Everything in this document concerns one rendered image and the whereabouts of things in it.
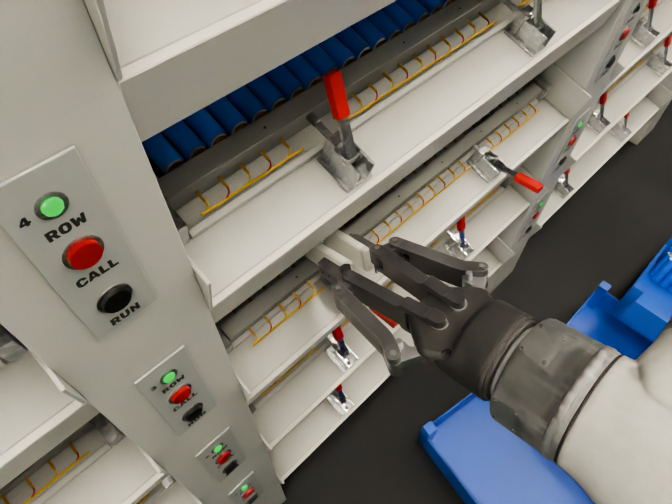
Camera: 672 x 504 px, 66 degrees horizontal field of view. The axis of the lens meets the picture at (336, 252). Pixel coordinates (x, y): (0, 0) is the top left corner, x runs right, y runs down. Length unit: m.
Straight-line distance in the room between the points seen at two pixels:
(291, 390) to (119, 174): 0.52
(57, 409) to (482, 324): 0.29
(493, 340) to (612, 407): 0.09
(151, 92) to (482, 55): 0.39
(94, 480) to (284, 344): 0.21
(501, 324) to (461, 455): 0.68
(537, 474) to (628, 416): 0.74
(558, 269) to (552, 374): 0.95
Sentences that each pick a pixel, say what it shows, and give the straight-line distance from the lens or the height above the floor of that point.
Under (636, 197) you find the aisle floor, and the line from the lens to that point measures 1.56.
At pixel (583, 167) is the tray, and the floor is 0.14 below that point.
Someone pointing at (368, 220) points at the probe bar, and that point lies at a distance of 0.60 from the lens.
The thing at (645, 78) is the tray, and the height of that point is 0.32.
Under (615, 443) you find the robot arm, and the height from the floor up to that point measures 0.70.
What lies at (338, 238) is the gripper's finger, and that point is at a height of 0.60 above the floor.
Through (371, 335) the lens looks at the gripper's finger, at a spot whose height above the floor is 0.62.
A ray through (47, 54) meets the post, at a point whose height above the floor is 0.90.
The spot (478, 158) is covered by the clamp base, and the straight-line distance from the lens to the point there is 0.71.
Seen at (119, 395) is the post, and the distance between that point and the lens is 0.39.
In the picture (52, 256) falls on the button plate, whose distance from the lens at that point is 0.27.
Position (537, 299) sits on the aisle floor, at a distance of 1.26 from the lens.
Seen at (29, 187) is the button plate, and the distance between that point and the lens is 0.24.
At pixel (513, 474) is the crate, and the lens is 1.08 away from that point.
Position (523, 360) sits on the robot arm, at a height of 0.68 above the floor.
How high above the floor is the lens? 1.01
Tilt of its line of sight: 55 degrees down
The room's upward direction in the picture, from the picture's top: straight up
